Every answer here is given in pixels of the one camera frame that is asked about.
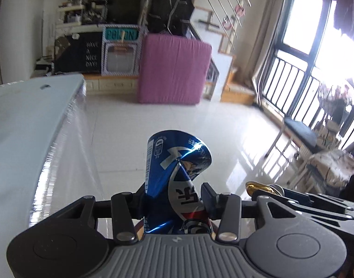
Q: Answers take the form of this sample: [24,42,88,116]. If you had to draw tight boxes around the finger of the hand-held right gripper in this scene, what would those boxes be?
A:
[302,208,354,238]
[281,188,350,209]

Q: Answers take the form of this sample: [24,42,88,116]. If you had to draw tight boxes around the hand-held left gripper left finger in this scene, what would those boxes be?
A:
[49,190,145,244]

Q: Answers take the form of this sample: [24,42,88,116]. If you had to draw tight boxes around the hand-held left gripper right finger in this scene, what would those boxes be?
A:
[201,183,303,242]

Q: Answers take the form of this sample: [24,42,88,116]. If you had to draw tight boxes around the crushed gold drink can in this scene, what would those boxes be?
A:
[246,181,283,198]

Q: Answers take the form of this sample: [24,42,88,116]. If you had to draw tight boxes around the crushed blue drink can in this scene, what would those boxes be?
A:
[142,130,215,236]

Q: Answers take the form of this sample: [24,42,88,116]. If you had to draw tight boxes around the beige patterned cloth pile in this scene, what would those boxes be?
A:
[307,149,354,189]

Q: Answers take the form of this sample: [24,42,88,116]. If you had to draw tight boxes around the dark bench cushion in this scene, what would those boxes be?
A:
[283,116,318,152]

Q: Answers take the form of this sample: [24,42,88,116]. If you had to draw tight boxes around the silver foil sheet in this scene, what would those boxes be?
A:
[0,74,106,278]

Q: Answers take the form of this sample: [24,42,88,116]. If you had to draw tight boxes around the flower bouquet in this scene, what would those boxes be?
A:
[318,79,354,122]

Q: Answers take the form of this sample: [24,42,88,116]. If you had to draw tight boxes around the wooden stair step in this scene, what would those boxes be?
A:
[220,82,255,105]

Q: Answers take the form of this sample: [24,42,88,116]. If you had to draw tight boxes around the black window guard railing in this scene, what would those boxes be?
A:
[262,56,354,139]

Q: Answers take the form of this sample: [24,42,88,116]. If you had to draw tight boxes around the low wooden drawer cabinet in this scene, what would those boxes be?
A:
[83,74,140,95]

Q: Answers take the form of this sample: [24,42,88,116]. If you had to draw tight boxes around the pink mattress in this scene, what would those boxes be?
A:
[137,33,212,105]

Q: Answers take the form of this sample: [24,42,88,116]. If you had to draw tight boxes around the striped cardboard display box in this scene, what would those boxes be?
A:
[101,25,143,76]

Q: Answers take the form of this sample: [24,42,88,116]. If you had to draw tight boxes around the wood framed whiteboard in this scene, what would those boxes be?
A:
[191,6,227,55]

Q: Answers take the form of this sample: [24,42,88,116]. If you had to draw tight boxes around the black chalkboard sign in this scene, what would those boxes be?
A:
[54,32,103,74]

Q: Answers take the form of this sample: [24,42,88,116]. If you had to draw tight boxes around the black framed window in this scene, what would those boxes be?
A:
[277,0,354,93]

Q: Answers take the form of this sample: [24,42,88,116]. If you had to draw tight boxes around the beige curtain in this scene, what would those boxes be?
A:
[251,0,290,82]

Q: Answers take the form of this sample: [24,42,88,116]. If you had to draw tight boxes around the black wrapped bundle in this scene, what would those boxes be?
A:
[148,0,196,37]

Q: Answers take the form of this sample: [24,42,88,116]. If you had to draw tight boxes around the white standing air conditioner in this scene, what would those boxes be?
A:
[0,0,45,84]

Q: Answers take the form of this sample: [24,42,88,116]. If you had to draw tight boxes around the black television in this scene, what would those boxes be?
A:
[68,0,145,25]

